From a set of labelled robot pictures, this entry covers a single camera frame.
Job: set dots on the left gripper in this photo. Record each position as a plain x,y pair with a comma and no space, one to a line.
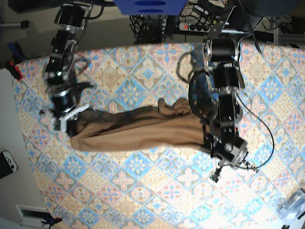
229,155

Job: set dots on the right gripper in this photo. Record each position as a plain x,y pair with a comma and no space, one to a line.
66,106

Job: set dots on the brown t-shirt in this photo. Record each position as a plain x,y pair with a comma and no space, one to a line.
143,128

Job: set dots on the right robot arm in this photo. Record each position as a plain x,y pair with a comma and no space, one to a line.
62,86

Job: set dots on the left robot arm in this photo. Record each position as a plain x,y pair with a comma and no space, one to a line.
212,97

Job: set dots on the red and black clamp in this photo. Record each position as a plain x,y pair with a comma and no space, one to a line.
14,70

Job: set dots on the clear plastic box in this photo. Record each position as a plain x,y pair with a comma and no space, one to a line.
293,208

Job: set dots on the patterned tablecloth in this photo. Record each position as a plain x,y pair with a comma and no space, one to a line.
169,188

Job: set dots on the game console with white controller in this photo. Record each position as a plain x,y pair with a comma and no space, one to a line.
7,164

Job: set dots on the white power strip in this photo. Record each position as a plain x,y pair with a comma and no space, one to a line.
193,27

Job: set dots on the black clamp bottom edge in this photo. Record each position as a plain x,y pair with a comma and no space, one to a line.
51,221

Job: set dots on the white floor vent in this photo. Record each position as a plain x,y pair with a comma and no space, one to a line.
32,217

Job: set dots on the blue handled tool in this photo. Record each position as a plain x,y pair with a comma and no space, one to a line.
17,52

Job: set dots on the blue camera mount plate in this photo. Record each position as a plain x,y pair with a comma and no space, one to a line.
150,7

